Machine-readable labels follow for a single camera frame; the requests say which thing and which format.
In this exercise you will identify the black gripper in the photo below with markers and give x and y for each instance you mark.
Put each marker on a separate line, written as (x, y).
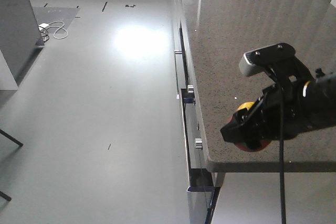
(278, 119)

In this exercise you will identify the red yellow apple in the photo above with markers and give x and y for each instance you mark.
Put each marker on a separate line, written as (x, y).
(243, 131)

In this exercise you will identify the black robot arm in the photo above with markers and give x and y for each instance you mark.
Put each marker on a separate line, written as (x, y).
(319, 101)

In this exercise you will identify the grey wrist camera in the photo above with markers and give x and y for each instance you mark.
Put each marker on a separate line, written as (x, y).
(256, 61)

